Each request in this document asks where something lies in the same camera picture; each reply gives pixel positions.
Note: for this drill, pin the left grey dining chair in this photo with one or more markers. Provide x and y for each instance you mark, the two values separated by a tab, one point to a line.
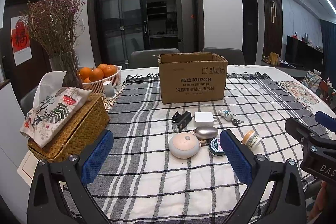
148	58

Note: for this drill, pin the green round tin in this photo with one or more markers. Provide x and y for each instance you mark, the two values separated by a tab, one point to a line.
215	148

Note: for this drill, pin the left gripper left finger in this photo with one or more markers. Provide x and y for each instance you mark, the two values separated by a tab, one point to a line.
46	199

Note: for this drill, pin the floral tissue cover cloth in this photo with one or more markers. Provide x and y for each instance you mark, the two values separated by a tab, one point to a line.
53	106

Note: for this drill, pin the black power adapter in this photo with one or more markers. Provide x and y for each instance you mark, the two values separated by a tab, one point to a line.
180	121

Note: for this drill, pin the red fu poster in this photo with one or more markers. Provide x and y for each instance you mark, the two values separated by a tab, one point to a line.
20	40

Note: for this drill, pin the woven wicker tissue box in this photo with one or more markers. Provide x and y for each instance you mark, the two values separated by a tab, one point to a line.
82	129

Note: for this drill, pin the right grey dining chair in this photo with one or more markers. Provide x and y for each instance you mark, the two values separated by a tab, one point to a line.
233	56

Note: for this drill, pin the white jar orange lid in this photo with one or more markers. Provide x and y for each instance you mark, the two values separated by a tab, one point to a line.
251	139

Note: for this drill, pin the astronaut figurine keychain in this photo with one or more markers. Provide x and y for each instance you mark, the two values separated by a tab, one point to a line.
228	116

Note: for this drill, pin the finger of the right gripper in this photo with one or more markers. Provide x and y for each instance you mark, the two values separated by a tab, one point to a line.
306	136
326	121

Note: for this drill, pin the dried purple flowers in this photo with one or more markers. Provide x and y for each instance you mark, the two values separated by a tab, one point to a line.
53	23

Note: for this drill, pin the white paper card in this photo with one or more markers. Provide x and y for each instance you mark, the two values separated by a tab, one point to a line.
27	167

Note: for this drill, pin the plaid grey white tablecloth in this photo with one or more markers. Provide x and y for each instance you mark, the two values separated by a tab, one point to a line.
142	182

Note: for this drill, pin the black tv cabinet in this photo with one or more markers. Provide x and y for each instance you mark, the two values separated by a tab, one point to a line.
299	53

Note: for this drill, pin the white basket of oranges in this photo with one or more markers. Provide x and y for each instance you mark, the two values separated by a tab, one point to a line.
93	78

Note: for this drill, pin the brown cardboard box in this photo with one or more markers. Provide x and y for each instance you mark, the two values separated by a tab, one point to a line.
192	77

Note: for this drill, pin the glass vase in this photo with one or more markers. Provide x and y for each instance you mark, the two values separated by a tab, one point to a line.
66	62

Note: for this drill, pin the grey dining chair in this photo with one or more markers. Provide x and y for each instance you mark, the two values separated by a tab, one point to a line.
148	58
233	56

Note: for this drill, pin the pink round hand warmer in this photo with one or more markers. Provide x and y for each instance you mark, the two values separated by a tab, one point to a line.
184	145

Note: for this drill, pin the floral patterned mat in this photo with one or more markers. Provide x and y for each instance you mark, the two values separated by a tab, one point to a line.
303	96

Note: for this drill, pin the person's right hand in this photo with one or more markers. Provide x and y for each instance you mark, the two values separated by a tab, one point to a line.
323	210

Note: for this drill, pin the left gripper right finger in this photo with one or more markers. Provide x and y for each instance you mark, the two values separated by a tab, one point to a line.
286	202

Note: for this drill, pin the black glass sliding door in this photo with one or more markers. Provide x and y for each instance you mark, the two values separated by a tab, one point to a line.
117	28

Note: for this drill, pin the white square charger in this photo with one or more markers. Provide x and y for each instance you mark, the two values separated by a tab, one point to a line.
202	118

